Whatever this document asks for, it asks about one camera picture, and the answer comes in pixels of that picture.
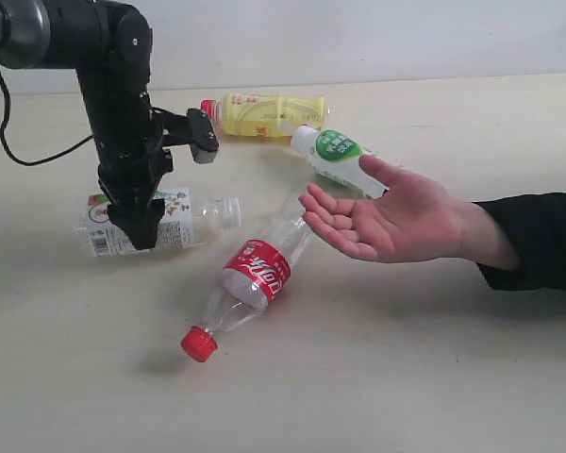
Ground yellow bottle with red cap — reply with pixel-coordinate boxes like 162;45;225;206
200;92;329;139

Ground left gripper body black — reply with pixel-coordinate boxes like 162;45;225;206
95;136;174;212

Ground left robot arm black grey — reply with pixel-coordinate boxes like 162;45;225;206
0;1;173;250

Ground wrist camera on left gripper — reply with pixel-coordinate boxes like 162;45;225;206
149;107;221;165

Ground person's open right hand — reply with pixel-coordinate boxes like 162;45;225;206
299;155;496;263

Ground white bottle with green label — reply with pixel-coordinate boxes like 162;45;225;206
291;126;389;198

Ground clear bottle with floral label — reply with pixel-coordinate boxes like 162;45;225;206
76;188;241;257

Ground clear cola bottle red label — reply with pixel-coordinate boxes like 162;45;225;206
181;187;312;362

